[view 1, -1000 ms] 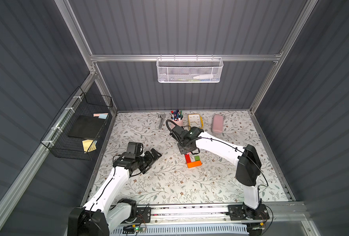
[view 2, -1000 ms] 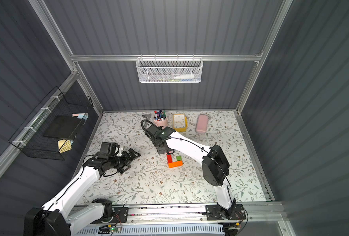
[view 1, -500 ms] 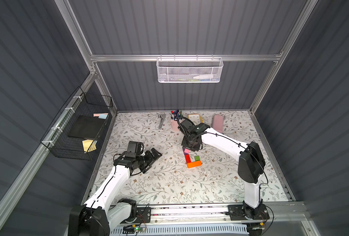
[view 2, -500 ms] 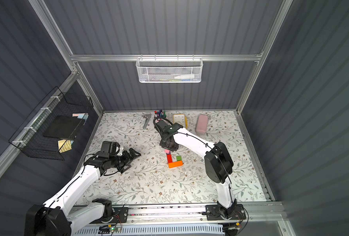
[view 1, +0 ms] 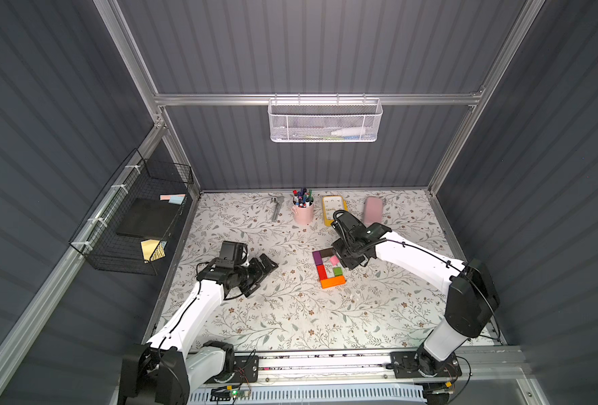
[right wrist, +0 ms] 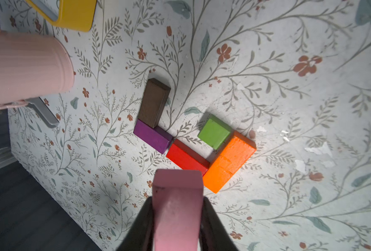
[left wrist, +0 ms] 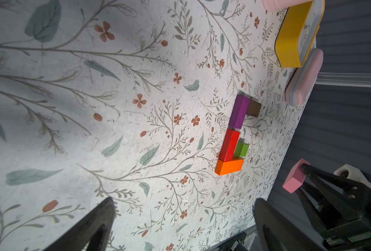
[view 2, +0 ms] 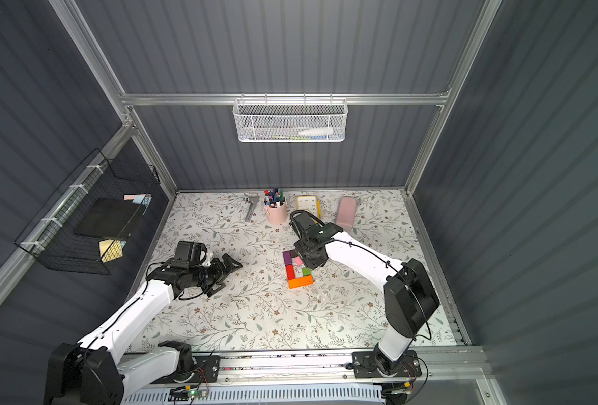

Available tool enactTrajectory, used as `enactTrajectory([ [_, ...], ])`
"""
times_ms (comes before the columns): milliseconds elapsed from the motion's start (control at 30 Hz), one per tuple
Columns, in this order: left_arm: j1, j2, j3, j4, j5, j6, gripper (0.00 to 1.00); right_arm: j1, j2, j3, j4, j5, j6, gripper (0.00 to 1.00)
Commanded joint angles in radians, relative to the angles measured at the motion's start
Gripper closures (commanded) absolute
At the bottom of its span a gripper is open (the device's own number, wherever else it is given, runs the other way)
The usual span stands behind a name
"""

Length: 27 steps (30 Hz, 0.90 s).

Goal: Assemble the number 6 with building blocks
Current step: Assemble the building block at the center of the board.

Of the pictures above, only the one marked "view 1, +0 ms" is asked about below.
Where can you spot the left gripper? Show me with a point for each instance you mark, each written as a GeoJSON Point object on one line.
{"type": "Point", "coordinates": [253, 273]}

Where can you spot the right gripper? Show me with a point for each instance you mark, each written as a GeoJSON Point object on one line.
{"type": "Point", "coordinates": [349, 235]}

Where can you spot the brown wooden block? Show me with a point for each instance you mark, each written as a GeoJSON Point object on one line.
{"type": "Point", "coordinates": [326, 253]}

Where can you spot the orange wooden block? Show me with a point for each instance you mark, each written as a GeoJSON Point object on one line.
{"type": "Point", "coordinates": [327, 283]}

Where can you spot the red wooden block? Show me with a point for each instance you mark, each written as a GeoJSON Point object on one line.
{"type": "Point", "coordinates": [322, 272]}

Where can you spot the purple wooden block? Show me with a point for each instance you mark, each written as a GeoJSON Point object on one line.
{"type": "Point", "coordinates": [317, 258]}

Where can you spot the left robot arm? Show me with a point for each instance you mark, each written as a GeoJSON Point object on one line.
{"type": "Point", "coordinates": [163, 370]}

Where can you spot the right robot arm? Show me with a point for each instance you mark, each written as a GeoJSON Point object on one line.
{"type": "Point", "coordinates": [472, 298]}

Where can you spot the pink case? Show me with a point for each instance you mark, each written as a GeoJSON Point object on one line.
{"type": "Point", "coordinates": [373, 211]}

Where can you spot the yellow tray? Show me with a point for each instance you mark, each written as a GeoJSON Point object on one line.
{"type": "Point", "coordinates": [331, 204]}

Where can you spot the pink pen cup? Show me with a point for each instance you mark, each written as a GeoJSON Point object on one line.
{"type": "Point", "coordinates": [302, 208]}

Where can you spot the yellow sticky notes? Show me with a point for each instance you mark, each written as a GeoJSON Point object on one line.
{"type": "Point", "coordinates": [153, 250]}

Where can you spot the pink blue sticky notes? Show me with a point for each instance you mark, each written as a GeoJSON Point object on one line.
{"type": "Point", "coordinates": [177, 199]}

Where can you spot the black notebook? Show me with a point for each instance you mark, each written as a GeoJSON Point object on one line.
{"type": "Point", "coordinates": [148, 219]}

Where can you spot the white tube in basket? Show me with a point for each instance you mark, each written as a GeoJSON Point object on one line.
{"type": "Point", "coordinates": [358, 132]}

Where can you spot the small circuit board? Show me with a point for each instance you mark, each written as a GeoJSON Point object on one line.
{"type": "Point", "coordinates": [228, 394]}

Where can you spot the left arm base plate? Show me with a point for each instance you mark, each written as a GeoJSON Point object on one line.
{"type": "Point", "coordinates": [244, 369]}

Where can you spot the black wire basket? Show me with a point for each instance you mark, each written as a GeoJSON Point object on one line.
{"type": "Point", "coordinates": [96, 239]}

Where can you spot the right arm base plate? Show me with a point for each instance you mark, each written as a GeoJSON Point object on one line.
{"type": "Point", "coordinates": [415, 364]}

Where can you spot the white wire basket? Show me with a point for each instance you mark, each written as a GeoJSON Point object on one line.
{"type": "Point", "coordinates": [311, 119]}

